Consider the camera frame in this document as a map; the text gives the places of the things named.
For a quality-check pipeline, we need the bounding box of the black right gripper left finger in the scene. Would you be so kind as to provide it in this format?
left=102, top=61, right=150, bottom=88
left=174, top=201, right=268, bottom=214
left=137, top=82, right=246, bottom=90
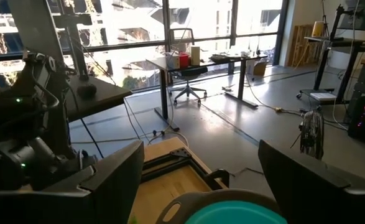
left=0, top=139, right=146, bottom=224

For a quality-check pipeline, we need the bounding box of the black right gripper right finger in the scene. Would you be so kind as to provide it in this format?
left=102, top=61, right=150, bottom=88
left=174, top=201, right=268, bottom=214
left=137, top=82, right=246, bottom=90
left=258, top=139, right=365, bottom=224

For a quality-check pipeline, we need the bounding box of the blue collapsible colander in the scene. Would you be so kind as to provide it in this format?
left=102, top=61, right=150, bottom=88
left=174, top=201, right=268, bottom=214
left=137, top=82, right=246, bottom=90
left=155, top=189, right=289, bottom=224

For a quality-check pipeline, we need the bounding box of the black floor fan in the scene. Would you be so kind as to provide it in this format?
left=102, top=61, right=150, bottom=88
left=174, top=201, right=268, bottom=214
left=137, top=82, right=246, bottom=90
left=290, top=107, right=326, bottom=161

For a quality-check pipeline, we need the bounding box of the white flat box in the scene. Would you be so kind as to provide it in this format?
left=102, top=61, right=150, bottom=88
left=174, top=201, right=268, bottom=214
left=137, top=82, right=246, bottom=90
left=309, top=90, right=338, bottom=102

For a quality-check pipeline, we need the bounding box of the black clamp knob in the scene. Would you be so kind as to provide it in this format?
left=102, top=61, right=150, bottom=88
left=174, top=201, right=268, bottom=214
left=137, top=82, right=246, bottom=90
left=205, top=169, right=231, bottom=190

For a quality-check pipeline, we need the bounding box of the grey desk top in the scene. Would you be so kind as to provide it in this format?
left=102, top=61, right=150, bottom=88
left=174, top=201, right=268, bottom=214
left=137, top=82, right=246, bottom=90
left=62, top=74, right=133, bottom=122

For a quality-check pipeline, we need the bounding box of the black computer mouse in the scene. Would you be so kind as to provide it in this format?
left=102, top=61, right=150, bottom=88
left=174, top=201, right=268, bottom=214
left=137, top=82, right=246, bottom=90
left=76, top=83, right=98, bottom=99

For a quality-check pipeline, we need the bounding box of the cardboard box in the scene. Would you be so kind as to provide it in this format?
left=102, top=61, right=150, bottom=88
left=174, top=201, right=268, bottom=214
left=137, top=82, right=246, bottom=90
left=252, top=58, right=267, bottom=77

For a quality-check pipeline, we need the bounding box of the wooden pallet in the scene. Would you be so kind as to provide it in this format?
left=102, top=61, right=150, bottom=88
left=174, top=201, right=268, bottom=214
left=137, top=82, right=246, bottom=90
left=287, top=24, right=315, bottom=68

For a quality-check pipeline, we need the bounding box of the black monitor desk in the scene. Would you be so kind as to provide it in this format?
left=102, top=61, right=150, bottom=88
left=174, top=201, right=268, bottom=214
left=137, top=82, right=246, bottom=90
left=297, top=34, right=365, bottom=105

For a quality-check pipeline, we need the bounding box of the yellow cylinder container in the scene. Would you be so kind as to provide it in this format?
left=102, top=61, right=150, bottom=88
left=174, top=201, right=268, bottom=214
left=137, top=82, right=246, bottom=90
left=312, top=21, right=325, bottom=38

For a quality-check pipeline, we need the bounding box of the black office chair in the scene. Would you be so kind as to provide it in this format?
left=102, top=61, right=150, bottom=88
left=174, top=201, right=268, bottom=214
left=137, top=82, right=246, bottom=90
left=168, top=27, right=208, bottom=108

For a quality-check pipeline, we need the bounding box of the grey monitor with stand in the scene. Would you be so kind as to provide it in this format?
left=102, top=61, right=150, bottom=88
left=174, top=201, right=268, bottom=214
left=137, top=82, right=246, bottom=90
left=7, top=0, right=93, bottom=82

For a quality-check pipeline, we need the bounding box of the dark standing desk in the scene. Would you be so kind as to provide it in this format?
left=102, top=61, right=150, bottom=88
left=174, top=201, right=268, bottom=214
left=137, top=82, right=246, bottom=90
left=146, top=52, right=269, bottom=131

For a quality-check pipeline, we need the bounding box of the black computer monitor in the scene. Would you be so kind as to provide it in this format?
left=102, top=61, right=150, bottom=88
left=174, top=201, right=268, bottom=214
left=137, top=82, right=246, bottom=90
left=337, top=0, right=365, bottom=32

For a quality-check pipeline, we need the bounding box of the cream cylinder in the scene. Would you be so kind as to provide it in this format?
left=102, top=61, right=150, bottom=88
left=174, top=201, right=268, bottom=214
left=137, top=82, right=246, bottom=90
left=190, top=45, right=201, bottom=66

